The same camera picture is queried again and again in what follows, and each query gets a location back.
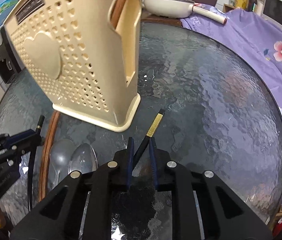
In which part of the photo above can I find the brown glass bottle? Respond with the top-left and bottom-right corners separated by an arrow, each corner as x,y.
247,0 -> 258,12

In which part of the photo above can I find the grey plastic spoon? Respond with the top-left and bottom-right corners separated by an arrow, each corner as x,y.
50,139 -> 75,187

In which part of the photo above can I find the dark wooden counter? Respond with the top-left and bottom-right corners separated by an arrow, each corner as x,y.
141,14 -> 182,27

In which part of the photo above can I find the shiny metal spoon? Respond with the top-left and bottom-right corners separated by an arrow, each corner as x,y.
68,143 -> 98,174

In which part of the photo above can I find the brown wooden chopstick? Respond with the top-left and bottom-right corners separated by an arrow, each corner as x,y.
38,110 -> 61,202

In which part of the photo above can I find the black chopstick with gold band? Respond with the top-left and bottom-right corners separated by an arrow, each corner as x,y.
27,115 -> 45,212

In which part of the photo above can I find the round glass table top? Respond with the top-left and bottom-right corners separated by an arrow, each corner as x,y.
0,21 -> 282,240

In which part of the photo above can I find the black chopstick with gold tip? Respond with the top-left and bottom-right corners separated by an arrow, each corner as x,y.
133,108 -> 165,168

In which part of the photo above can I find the beige heart-pattern utensil holder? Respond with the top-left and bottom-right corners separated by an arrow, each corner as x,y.
4,0 -> 142,132

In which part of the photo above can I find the white frying pan with lid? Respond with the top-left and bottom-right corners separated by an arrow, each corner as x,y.
143,0 -> 227,25

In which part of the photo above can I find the purple floral cloth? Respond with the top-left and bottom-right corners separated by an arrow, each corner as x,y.
181,9 -> 282,115

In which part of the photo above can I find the white water dispenser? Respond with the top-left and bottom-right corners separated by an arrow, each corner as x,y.
0,25 -> 24,91

